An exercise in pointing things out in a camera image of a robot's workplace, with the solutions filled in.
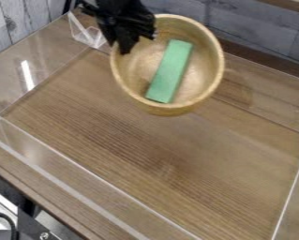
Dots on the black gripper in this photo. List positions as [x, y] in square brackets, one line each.
[124, 20]

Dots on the black metal bracket with screw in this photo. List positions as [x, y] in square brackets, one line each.
[29, 229]

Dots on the green rectangular block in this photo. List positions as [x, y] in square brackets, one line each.
[168, 75]

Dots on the clear acrylic corner bracket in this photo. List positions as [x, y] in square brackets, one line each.
[85, 31]

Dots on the wooden oval bowl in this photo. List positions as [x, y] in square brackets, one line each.
[134, 68]

